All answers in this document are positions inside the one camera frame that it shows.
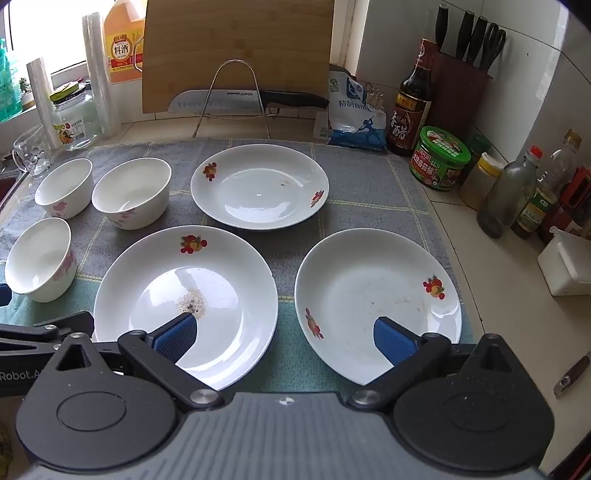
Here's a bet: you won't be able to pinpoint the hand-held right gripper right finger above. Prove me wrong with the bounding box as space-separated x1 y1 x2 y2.
348 316 525 411

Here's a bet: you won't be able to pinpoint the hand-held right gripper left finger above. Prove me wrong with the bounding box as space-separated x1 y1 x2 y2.
54 313 222 415

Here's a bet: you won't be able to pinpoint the white pink-flower bowl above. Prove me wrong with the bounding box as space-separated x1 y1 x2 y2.
4 217 77 304
91 158 172 230
34 158 95 220

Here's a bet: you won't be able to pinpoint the white fruit-print plate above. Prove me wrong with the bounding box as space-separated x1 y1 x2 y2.
93 225 280 391
190 144 330 232
294 227 463 387

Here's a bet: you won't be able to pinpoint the clear glass mug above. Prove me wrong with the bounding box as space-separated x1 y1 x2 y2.
12 124 54 179

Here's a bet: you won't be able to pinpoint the grey and teal checked towel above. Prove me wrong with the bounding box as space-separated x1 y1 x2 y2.
0 138 476 402

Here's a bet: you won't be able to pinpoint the yellow-lidded spice jar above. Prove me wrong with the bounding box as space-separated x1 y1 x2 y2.
459 152 504 211

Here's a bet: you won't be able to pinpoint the glass bottle red cap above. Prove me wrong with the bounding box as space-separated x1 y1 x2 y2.
476 145 544 239

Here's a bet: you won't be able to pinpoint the small metal tool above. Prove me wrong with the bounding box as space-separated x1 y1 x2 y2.
553 351 591 400

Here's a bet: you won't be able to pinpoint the green-lidded sauce jar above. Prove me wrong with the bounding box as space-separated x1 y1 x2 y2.
409 126 472 192

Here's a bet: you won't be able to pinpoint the glass jar yellow-black lid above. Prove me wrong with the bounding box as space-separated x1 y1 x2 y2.
49 80 103 152

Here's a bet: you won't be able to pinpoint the white plastic box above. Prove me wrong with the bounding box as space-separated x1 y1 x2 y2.
537 226 591 296

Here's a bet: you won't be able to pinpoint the clear bottle green label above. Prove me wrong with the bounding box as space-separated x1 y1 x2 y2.
512 128 584 240

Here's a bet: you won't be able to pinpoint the clear plastic wrap roll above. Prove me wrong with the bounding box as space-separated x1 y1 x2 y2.
26 58 64 149
82 13 122 137

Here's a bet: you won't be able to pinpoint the green plastic bottle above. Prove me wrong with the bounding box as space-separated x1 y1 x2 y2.
0 39 24 123

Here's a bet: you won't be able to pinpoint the dark green-lidded jar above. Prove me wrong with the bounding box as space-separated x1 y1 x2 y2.
464 134 493 185

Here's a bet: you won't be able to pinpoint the white and blue salt bag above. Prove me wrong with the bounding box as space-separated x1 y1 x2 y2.
314 65 389 153

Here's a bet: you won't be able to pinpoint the red sauce bottles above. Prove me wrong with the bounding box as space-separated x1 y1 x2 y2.
538 165 591 245

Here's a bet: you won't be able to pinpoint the dark vinegar bottle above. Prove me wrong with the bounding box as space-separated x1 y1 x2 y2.
386 38 437 157

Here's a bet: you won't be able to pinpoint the metal binder clips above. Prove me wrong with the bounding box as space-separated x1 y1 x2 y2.
365 83 387 112

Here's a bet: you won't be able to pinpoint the dark brown knife block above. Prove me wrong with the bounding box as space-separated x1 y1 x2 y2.
427 50 495 140

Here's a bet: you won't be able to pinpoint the orange cooking wine jug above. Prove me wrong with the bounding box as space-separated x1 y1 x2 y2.
104 0 147 84

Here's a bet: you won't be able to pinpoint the bamboo cutting board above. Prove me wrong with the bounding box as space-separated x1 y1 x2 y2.
141 0 335 114

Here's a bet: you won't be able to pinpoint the metal wire rack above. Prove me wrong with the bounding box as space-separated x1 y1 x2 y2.
191 60 271 138

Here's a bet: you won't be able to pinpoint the santoku knife black handle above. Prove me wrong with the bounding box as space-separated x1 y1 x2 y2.
167 89 330 116

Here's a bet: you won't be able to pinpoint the slim black-handled knife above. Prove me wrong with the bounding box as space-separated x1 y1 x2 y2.
466 16 489 66
436 4 451 54
456 10 476 61

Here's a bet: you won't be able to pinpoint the black-handled scissors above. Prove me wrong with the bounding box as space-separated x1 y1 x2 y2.
480 23 508 73

